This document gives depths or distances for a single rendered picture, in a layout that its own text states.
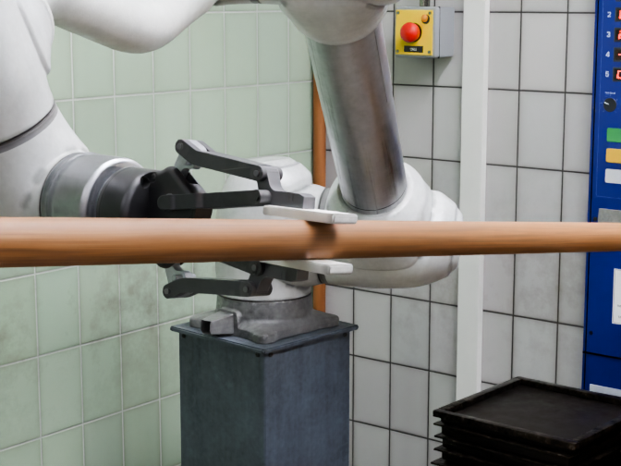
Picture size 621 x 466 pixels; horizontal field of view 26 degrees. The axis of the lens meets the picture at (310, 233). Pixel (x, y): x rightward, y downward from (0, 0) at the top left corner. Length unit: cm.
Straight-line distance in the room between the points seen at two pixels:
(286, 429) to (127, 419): 56
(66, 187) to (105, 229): 31
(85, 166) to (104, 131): 134
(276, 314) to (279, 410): 15
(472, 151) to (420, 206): 70
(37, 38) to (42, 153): 10
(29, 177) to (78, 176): 5
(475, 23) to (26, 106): 163
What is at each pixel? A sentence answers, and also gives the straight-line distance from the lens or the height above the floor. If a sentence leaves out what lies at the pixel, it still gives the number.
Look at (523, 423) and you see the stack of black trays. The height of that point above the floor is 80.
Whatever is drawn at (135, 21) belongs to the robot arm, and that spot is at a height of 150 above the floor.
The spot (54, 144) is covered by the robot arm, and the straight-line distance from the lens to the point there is 119.
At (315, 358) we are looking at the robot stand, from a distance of 216.
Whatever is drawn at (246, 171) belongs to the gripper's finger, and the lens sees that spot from 105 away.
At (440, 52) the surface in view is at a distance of 270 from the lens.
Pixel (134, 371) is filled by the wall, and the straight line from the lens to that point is 262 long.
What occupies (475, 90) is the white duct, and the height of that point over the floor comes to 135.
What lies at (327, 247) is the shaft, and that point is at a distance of 101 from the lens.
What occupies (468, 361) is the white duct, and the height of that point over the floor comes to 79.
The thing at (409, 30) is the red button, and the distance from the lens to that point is 268.
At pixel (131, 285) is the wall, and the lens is 258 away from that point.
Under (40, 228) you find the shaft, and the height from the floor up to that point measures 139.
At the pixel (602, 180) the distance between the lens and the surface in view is 256.
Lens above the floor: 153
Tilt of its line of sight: 10 degrees down
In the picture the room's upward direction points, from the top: straight up
